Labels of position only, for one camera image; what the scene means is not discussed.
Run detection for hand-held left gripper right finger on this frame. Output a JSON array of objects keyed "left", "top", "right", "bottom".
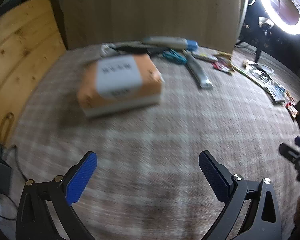
[{"left": 198, "top": 151, "right": 283, "bottom": 240}]

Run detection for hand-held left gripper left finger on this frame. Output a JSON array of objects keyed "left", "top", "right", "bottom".
[{"left": 16, "top": 151, "right": 98, "bottom": 240}]

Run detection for red coffee packet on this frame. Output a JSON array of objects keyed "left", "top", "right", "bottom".
[{"left": 213, "top": 60, "right": 233, "bottom": 74}]

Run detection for orange tissue pack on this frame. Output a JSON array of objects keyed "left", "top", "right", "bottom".
[{"left": 77, "top": 54, "right": 165, "bottom": 117}]

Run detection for yellow stick packet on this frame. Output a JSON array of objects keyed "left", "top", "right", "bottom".
[{"left": 216, "top": 51, "right": 232, "bottom": 60}]

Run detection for silver long packet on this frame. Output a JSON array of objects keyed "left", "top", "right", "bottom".
[{"left": 186, "top": 54, "right": 213, "bottom": 90}]

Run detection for teal clips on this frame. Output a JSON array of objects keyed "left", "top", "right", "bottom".
[{"left": 162, "top": 50, "right": 187, "bottom": 65}]

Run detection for grey pouch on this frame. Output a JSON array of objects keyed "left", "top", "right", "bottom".
[{"left": 110, "top": 43, "right": 166, "bottom": 56}]

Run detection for red and white snack packet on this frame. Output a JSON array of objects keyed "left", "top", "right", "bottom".
[{"left": 286, "top": 92, "right": 300, "bottom": 118}]

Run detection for white barcode packet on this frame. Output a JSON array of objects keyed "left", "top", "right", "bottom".
[{"left": 265, "top": 80, "right": 288, "bottom": 103}]

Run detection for dark printed packet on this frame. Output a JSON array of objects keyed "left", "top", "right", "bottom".
[{"left": 244, "top": 64, "right": 275, "bottom": 85}]

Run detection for black power adapter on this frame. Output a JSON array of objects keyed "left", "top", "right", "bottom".
[{"left": 0, "top": 157, "right": 13, "bottom": 195}]

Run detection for black tripod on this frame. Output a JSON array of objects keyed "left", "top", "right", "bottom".
[{"left": 254, "top": 17, "right": 274, "bottom": 63}]

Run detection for striped flat packet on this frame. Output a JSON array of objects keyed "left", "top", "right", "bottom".
[{"left": 192, "top": 52, "right": 218, "bottom": 62}]

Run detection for pine wood panel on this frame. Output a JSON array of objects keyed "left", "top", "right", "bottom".
[{"left": 0, "top": 0, "right": 67, "bottom": 145}]

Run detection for white bottle with blue cap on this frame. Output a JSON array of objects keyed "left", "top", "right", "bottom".
[{"left": 142, "top": 37, "right": 199, "bottom": 51}]

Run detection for black cable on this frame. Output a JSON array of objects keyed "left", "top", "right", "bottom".
[{"left": 0, "top": 114, "right": 28, "bottom": 180}]

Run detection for ring light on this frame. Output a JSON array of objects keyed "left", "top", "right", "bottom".
[{"left": 256, "top": 0, "right": 300, "bottom": 35}]

